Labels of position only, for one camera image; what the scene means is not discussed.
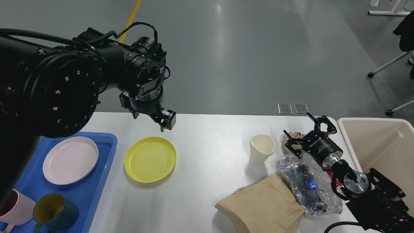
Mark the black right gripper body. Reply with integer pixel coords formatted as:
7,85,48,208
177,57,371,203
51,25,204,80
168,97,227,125
302,131,343,168

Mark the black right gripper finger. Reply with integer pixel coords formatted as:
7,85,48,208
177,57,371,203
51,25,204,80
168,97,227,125
283,130,305,159
306,112,338,136

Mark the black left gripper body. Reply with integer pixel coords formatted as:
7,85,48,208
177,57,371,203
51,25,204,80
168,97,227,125
119,87,164,119

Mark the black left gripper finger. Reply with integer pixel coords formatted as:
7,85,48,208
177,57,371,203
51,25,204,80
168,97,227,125
150,108,176,132

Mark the yellow plastic plate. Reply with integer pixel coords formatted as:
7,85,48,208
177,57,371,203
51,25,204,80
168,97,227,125
124,136,177,184

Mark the dark teal mug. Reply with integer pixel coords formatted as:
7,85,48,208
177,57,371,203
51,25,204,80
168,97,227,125
33,193,79,233

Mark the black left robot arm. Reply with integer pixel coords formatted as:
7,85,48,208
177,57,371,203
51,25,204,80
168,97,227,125
0,22,176,206

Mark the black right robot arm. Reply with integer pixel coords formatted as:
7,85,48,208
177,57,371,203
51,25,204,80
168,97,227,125
284,113,414,233

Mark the crumpled brown paper ball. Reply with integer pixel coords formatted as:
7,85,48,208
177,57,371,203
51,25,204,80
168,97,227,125
281,132,305,154

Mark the white paper cup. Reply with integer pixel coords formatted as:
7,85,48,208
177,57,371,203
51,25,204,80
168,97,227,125
249,134,276,166

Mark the red wrapper piece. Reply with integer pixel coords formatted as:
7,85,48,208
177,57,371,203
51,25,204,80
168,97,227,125
323,168,343,187

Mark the crumpled silver foil wrapper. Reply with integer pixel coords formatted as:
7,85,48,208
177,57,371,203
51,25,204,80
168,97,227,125
275,153,343,219

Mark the beige plastic bin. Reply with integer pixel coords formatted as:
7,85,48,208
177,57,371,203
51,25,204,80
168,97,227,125
337,117,414,216

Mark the brown paper bag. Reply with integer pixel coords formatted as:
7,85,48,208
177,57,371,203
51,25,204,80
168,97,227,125
215,174,305,233

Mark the pink plate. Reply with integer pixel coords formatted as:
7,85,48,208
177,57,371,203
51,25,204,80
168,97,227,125
42,136,99,185

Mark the right side office chair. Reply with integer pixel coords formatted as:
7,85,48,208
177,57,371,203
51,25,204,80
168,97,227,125
367,11,414,117

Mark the pink mug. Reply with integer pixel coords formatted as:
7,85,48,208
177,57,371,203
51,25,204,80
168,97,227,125
0,189,37,233

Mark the white desk frame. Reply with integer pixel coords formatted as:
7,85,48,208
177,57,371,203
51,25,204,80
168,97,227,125
367,0,414,16

